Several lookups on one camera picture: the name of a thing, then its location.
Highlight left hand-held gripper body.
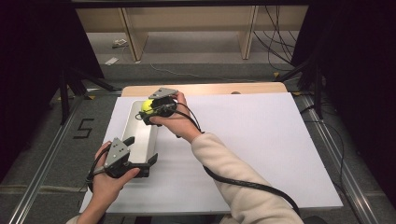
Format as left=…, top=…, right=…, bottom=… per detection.
left=103, top=136, right=151, bottom=179

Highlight small white floor device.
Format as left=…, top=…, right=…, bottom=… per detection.
left=111, top=38, right=130, bottom=49

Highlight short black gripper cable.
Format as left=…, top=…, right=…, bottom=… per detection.
left=85, top=145, right=110, bottom=192

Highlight white plastic bin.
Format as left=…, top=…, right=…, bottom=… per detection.
left=120, top=99, right=161, bottom=166

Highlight person's left hand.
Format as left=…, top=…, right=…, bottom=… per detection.
left=91, top=141, right=141, bottom=203

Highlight light wooden table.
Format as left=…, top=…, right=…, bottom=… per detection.
left=120, top=81, right=288, bottom=98

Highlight beige wooden shelf unit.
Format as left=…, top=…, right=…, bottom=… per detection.
left=75, top=5, right=309, bottom=62

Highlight thick black gripper cable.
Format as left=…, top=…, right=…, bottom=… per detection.
left=169, top=102, right=303, bottom=217

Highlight yellow tennis ball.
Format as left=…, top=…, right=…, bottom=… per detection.
left=141, top=98, right=154, bottom=114

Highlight white board sheet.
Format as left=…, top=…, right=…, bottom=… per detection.
left=78, top=92, right=344, bottom=216

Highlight black metal stand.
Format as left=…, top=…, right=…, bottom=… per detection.
left=274, top=55, right=325, bottom=121
left=58, top=66, right=123, bottom=125

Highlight metal floor rail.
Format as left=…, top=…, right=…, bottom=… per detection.
left=299, top=92, right=381, bottom=224
left=7, top=96, right=88, bottom=224

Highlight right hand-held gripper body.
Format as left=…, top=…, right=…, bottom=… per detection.
left=146, top=87, right=179, bottom=127

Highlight person's right hand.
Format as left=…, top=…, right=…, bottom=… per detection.
left=148, top=91, right=204, bottom=145

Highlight thin black floor cable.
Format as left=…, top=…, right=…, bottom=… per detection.
left=303, top=104, right=347, bottom=189

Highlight black hanging cables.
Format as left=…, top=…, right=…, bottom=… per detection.
left=252, top=5, right=301, bottom=73

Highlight dark curtain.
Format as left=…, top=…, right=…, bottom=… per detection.
left=290, top=0, right=396, bottom=200
left=0, top=0, right=106, bottom=183

